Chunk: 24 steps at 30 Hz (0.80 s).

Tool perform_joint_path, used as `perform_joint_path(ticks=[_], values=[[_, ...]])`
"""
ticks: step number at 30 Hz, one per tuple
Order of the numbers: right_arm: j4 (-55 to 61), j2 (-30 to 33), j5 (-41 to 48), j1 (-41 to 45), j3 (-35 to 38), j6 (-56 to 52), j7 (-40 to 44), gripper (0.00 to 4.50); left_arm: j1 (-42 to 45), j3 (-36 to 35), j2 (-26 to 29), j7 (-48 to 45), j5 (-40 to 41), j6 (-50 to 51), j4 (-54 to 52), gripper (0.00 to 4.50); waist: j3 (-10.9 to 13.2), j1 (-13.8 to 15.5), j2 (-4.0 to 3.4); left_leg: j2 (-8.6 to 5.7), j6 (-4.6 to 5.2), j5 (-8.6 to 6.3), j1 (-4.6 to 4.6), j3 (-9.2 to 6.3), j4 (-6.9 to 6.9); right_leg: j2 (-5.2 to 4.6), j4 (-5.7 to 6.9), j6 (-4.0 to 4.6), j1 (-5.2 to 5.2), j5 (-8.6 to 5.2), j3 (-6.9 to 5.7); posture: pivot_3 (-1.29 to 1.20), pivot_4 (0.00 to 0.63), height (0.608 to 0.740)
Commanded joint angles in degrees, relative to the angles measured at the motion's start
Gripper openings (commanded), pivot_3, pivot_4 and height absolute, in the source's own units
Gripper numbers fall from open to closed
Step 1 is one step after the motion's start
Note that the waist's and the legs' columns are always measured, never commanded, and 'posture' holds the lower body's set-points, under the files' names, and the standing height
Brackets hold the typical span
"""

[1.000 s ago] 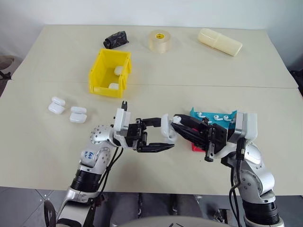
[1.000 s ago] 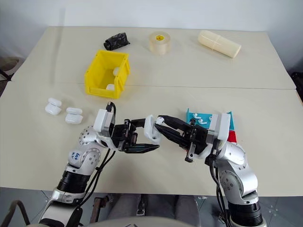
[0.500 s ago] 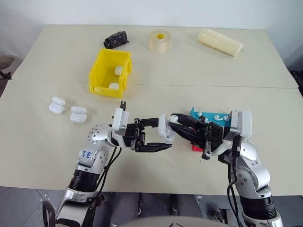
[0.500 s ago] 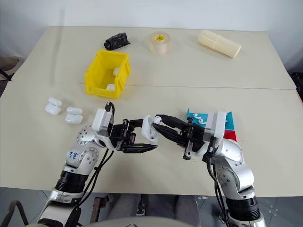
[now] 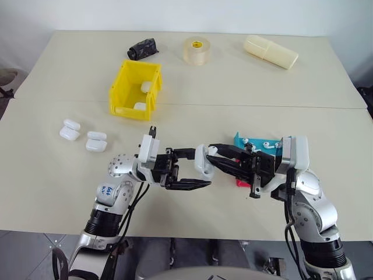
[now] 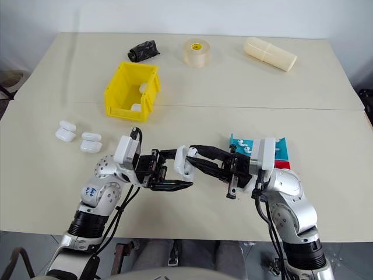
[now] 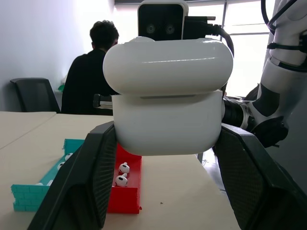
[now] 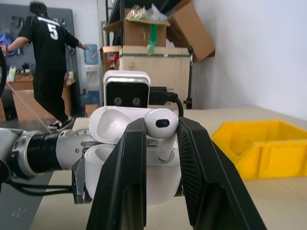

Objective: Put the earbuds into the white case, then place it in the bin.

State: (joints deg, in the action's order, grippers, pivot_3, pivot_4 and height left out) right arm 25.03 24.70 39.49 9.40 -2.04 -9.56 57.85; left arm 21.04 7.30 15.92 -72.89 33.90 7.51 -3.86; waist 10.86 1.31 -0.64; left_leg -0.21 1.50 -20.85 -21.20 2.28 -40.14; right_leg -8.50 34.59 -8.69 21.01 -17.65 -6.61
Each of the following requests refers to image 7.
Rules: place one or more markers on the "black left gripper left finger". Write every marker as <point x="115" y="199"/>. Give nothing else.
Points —
<point x="79" y="182"/>

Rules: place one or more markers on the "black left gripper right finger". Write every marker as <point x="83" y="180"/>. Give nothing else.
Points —
<point x="251" y="182"/>

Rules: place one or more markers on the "white earbud charging case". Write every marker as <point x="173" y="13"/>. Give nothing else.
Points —
<point x="168" y="107"/>

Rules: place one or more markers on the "white earbud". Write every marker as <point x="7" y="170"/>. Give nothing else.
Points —
<point x="39" y="184"/>
<point x="49" y="183"/>
<point x="61" y="165"/>
<point x="124" y="167"/>
<point x="121" y="180"/>
<point x="68" y="156"/>

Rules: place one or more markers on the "red plastic tray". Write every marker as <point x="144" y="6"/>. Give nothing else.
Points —
<point x="124" y="198"/>

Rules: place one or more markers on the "teal plastic tray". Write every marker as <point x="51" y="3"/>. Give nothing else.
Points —
<point x="28" y="196"/>

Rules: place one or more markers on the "green object on desk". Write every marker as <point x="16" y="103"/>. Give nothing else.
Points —
<point x="60" y="88"/>

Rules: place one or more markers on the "black office chair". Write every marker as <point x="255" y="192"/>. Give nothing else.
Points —
<point x="33" y="93"/>

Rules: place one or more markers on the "person in black top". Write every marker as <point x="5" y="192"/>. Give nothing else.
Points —
<point x="84" y="79"/>

